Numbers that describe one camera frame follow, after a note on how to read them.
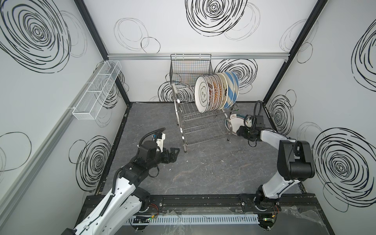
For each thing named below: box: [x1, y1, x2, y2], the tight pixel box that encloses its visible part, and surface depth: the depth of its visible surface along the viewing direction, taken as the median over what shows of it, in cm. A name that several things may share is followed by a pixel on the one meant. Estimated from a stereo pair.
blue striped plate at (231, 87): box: [223, 71, 236, 110], surface depth 73 cm
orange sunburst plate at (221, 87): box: [216, 72, 225, 112], surface depth 70 cm
